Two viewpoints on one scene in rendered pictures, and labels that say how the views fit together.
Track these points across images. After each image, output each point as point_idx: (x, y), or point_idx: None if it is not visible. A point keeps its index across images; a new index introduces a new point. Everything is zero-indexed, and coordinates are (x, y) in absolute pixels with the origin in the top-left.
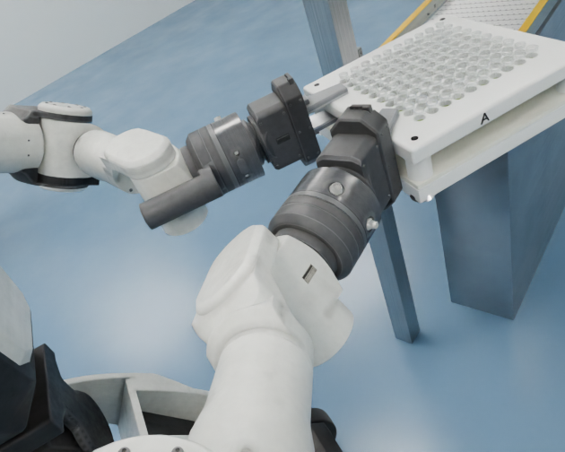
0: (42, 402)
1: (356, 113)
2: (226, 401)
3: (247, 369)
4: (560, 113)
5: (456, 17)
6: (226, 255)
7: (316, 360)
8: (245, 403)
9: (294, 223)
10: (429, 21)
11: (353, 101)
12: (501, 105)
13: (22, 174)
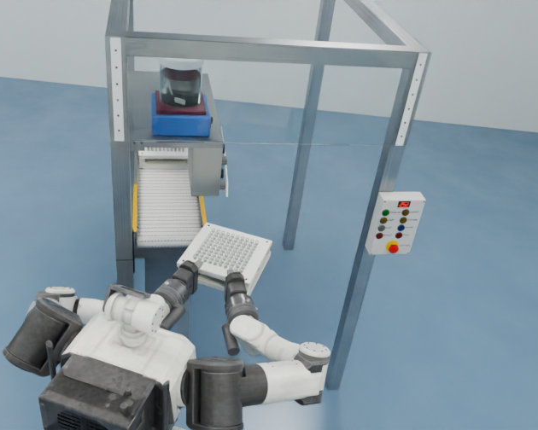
0: None
1: (236, 275)
2: (289, 345)
3: (283, 341)
4: (266, 261)
5: (213, 224)
6: (238, 326)
7: None
8: (293, 344)
9: (245, 312)
10: (203, 226)
11: (209, 267)
12: (260, 264)
13: None
